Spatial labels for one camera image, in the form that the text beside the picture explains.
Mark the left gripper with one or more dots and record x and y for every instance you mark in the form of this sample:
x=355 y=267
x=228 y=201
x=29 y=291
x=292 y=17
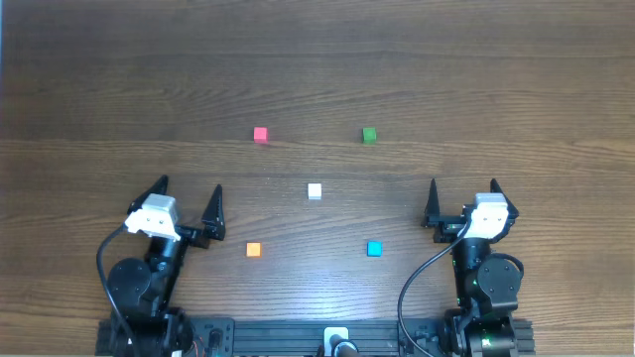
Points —
x=194 y=237

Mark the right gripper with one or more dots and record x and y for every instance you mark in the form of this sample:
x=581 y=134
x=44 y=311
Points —
x=449 y=228

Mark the orange cube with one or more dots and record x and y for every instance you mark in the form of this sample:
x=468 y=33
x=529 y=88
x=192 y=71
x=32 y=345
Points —
x=253 y=249

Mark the red cube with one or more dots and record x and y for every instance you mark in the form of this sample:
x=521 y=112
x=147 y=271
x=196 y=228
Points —
x=260 y=135

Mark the green cube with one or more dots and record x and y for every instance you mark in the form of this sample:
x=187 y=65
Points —
x=369 y=135

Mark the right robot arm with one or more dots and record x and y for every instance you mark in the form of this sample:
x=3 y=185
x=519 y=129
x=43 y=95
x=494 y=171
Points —
x=496 y=282

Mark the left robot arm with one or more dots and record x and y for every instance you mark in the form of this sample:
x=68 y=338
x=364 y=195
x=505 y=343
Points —
x=129 y=285

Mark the blue cube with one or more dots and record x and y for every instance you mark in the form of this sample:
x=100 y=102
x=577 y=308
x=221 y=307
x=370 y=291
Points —
x=374 y=249

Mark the white cube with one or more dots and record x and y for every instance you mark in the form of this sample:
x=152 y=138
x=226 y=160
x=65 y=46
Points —
x=314 y=191

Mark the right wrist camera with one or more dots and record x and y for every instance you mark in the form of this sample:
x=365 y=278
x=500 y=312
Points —
x=488 y=215

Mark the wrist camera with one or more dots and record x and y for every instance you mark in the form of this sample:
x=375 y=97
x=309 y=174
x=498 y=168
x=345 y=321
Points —
x=488 y=215
x=154 y=215

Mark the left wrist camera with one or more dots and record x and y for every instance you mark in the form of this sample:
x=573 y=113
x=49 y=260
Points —
x=154 y=215

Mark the mounting rail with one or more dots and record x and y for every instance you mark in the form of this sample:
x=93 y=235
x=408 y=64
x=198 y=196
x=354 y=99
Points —
x=288 y=337

